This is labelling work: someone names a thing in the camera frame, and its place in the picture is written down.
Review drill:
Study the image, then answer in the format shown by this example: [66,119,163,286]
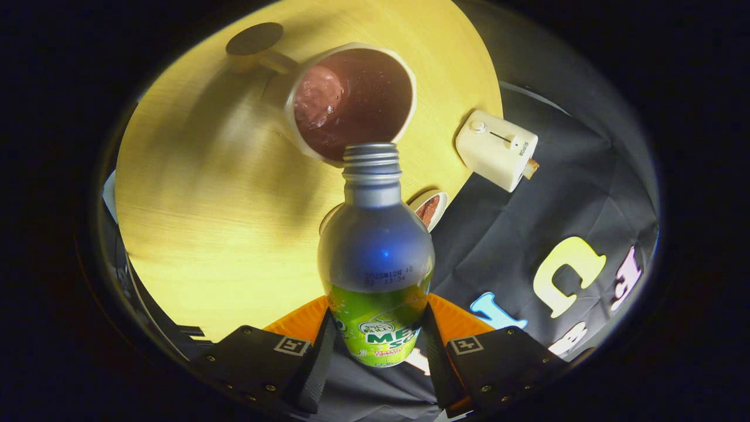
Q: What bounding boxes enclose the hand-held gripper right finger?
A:
[422,293,568,418]

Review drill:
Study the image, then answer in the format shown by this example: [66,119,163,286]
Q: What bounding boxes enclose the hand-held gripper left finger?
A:
[193,295,339,414]

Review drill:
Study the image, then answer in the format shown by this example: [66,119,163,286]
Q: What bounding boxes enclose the small white plate with food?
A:
[319,190,449,235]

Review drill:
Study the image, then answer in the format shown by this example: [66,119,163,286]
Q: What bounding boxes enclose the white toaster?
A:
[455,110,538,193]

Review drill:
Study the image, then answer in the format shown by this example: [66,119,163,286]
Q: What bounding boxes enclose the silver green juice bottle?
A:
[317,142,435,368]

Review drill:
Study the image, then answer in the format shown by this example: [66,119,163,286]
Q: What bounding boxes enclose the beige cup with wooden handle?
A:
[226,22,418,163]

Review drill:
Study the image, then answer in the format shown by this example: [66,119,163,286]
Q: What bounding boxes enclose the wooden table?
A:
[114,0,504,343]

